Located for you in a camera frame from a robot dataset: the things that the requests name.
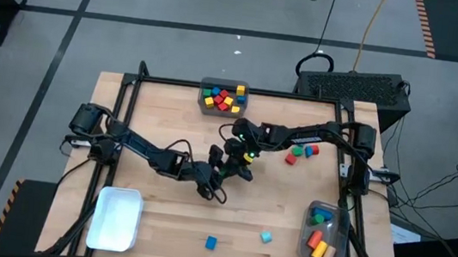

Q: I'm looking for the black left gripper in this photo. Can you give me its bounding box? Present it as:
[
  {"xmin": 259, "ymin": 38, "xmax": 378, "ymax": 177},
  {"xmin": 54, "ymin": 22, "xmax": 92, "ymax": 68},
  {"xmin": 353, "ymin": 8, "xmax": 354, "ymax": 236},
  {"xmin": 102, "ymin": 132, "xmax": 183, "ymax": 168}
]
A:
[{"xmin": 180, "ymin": 140, "xmax": 228, "ymax": 202}]

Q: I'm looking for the orange wooden cylinder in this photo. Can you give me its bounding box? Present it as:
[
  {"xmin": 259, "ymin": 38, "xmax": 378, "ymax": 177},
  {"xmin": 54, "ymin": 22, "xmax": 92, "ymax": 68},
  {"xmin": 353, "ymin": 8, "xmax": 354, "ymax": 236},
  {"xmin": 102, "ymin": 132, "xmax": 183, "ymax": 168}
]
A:
[{"xmin": 305, "ymin": 229, "xmax": 325, "ymax": 252}]

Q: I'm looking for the blue wooden cylinder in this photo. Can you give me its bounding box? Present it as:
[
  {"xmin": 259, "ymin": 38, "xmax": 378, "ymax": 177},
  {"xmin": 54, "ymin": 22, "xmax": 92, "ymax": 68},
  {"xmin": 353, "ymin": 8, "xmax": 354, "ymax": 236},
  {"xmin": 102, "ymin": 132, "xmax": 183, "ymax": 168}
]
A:
[{"xmin": 311, "ymin": 205, "xmax": 335, "ymax": 222}]

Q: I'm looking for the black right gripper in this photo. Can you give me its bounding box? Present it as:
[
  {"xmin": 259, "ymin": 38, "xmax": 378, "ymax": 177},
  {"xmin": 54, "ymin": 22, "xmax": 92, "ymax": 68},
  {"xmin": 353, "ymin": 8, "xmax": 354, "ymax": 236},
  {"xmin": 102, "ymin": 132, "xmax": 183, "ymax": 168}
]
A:
[{"xmin": 219, "ymin": 136, "xmax": 260, "ymax": 183}]

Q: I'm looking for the yellow hanging cable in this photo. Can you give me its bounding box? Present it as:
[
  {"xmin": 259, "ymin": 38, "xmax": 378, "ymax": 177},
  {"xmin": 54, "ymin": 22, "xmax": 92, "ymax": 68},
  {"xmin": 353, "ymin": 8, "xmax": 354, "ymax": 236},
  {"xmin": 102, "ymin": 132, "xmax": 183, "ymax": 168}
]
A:
[{"xmin": 350, "ymin": 0, "xmax": 390, "ymax": 76}]

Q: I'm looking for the black hanging cable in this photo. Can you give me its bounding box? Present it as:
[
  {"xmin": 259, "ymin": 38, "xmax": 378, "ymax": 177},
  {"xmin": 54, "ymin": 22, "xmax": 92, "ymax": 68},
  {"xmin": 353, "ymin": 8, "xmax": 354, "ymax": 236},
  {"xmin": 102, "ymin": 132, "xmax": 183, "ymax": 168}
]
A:
[{"xmin": 294, "ymin": 0, "xmax": 343, "ymax": 82}]

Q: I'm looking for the grey translucent plastic bin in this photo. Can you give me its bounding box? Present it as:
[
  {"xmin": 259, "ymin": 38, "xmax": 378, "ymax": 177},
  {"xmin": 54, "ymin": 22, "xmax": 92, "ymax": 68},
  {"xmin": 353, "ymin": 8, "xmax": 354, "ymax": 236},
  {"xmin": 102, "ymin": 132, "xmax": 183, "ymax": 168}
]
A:
[
  {"xmin": 296, "ymin": 198, "xmax": 353, "ymax": 257},
  {"xmin": 195, "ymin": 75, "xmax": 252, "ymax": 121}
]

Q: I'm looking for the black perforated computer case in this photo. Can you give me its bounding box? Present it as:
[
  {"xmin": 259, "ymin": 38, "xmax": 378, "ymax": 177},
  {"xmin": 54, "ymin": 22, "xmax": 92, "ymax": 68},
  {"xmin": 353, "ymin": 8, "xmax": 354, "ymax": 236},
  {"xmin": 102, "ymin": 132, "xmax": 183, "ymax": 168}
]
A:
[{"xmin": 290, "ymin": 62, "xmax": 417, "ymax": 137}]

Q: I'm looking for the yellow wooden cylinder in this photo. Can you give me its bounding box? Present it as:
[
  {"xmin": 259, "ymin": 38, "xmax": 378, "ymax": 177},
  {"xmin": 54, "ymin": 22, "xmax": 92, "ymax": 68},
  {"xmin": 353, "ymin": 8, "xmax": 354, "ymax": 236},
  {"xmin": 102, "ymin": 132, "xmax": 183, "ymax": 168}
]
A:
[{"xmin": 310, "ymin": 238, "xmax": 329, "ymax": 257}]

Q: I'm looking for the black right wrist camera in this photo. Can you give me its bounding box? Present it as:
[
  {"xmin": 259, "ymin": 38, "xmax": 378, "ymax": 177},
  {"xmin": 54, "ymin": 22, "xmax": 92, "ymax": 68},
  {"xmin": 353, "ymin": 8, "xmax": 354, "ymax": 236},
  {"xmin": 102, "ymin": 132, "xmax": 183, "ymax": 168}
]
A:
[{"xmin": 238, "ymin": 146, "xmax": 259, "ymax": 166}]

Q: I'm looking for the white plastic bin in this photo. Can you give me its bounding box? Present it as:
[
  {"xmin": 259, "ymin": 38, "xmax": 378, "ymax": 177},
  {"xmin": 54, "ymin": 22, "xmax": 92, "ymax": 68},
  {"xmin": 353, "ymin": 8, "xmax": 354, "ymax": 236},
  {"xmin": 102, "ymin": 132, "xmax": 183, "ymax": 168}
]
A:
[{"xmin": 84, "ymin": 184, "xmax": 147, "ymax": 256}]

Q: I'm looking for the black table frame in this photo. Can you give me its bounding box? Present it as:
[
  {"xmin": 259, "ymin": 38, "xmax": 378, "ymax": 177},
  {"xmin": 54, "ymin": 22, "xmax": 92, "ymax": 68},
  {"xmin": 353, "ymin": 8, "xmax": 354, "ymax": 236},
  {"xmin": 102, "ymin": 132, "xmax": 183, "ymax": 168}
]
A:
[{"xmin": 34, "ymin": 50, "xmax": 423, "ymax": 257}]

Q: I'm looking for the green wooden cylinder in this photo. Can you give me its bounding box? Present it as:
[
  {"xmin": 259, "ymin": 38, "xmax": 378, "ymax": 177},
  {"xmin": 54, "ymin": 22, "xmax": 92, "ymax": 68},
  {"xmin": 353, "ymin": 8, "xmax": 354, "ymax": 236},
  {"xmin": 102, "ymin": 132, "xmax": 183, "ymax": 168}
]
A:
[{"xmin": 308, "ymin": 212, "xmax": 327, "ymax": 228}]

